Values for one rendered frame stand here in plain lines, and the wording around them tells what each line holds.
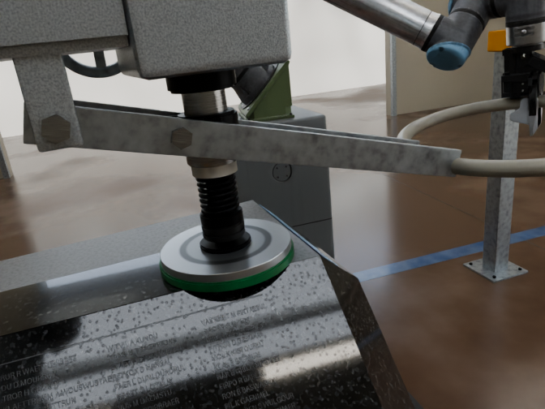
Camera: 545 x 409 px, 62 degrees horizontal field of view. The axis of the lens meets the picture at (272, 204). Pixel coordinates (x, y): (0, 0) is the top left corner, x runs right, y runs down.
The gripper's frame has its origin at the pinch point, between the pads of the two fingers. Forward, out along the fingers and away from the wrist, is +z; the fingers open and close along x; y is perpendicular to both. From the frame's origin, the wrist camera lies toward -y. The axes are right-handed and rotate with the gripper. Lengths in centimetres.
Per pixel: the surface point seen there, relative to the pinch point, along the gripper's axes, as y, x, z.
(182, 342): 29, 95, 4
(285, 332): 19, 85, 7
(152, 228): 56, 77, -2
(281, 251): 22, 79, -2
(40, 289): 53, 101, -3
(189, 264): 32, 88, -4
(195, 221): 50, 70, -1
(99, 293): 43, 98, -2
